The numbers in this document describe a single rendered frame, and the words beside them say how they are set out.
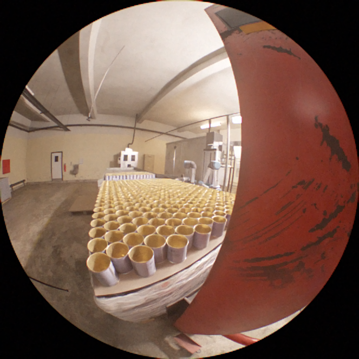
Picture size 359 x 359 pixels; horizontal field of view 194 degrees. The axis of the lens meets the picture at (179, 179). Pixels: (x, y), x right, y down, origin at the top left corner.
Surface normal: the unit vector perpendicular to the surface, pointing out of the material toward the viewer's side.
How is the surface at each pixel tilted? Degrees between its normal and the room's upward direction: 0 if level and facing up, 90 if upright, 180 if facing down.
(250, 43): 90
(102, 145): 90
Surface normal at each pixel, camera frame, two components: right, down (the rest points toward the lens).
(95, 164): 0.61, 0.17
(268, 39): -0.79, 0.04
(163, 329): 0.07, -0.99
